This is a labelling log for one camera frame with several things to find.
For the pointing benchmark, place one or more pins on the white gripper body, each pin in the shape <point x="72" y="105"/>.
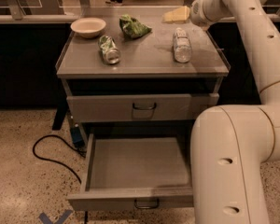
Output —
<point x="197" y="13"/>

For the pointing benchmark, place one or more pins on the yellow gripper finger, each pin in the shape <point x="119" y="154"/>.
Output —
<point x="179" y="15"/>

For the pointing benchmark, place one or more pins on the clear plastic water bottle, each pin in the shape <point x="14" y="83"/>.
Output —
<point x="181" y="45"/>

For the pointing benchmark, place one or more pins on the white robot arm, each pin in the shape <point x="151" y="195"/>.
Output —
<point x="229" y="143"/>

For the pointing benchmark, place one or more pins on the grey drawer cabinet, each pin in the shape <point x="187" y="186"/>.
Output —
<point x="147" y="64"/>

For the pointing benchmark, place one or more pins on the closed upper grey drawer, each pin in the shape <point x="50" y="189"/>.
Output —
<point x="154" y="107"/>

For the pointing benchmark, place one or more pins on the open middle grey drawer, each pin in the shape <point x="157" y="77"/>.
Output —
<point x="129" y="172"/>

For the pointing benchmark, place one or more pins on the green chip bag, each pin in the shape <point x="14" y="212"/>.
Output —
<point x="132" y="27"/>

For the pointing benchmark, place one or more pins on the green soda can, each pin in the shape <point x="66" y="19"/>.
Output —
<point x="109" y="50"/>

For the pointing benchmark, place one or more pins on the white bowl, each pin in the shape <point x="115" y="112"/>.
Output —
<point x="88" y="27"/>

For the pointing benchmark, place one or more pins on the blue power adapter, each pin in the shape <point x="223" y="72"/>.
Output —
<point x="77" y="136"/>

